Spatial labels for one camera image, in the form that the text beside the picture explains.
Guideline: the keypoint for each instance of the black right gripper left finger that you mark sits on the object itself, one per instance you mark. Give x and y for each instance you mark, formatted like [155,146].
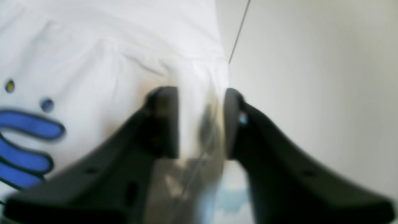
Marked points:
[110,185]

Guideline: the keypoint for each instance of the white printed T-shirt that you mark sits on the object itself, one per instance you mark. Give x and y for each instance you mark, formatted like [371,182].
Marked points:
[88,64]

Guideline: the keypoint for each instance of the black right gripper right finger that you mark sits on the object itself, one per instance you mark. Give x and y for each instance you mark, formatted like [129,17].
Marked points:
[287,186]

